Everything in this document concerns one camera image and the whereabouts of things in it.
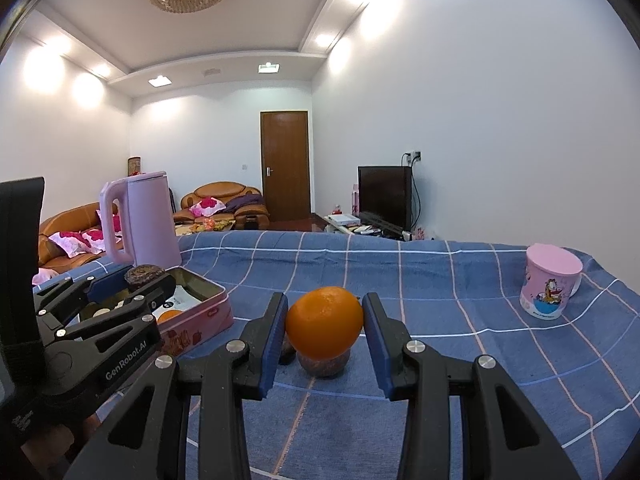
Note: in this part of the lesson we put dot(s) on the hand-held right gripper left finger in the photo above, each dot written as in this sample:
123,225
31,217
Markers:
275,345

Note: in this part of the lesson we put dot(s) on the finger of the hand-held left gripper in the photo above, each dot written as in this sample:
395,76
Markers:
155,304
107,282

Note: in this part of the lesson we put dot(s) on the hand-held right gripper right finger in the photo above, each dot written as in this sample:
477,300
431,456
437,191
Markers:
379,350

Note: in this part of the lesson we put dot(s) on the dark wrinkled passion fruit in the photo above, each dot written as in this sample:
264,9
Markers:
144,273

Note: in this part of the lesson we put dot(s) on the pink metal tin box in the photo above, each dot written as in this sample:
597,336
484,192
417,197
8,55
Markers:
200,327

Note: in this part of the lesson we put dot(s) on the orange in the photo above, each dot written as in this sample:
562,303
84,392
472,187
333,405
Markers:
325,322

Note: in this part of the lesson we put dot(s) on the small round can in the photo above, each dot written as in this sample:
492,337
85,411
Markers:
102,311

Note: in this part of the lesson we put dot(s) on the printed paper sheet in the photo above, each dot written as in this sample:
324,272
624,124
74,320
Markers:
185,300

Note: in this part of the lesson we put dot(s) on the floral pink pillow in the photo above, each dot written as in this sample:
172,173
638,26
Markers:
75,242
95,235
207,205

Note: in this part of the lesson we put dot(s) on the large purple round fruit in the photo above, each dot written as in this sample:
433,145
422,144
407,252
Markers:
325,366

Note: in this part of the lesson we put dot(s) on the blue plaid blanket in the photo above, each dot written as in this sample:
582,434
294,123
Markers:
450,335

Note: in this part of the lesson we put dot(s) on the pink electric kettle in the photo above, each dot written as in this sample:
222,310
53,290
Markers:
145,220

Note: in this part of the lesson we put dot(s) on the brown leather sofa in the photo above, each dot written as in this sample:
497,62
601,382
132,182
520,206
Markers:
65,222

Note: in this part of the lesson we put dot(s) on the coffee table with fruit plates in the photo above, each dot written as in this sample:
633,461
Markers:
210,226

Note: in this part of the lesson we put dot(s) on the brown leather armchair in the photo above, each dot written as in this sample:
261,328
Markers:
222,191

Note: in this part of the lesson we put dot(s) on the purple cloth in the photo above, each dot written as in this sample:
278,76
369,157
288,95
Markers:
245,203

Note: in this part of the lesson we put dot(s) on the white flat box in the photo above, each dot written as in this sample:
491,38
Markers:
342,220

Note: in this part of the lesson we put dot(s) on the pink bottle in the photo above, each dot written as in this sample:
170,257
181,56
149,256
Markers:
355,200

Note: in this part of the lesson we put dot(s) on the black television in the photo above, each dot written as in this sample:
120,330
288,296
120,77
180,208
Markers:
385,195

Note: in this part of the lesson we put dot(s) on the brown wooden door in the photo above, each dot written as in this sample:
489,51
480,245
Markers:
285,165

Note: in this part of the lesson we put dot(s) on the pink cartoon cup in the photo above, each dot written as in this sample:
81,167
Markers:
550,280

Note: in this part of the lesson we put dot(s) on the square recessed ceiling light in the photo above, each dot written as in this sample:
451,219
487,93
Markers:
160,80
268,66

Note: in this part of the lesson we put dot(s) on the ceiling air vent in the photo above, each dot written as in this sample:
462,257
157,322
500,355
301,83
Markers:
212,71

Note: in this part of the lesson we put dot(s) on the wall power socket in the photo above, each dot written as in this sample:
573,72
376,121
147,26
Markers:
414,156

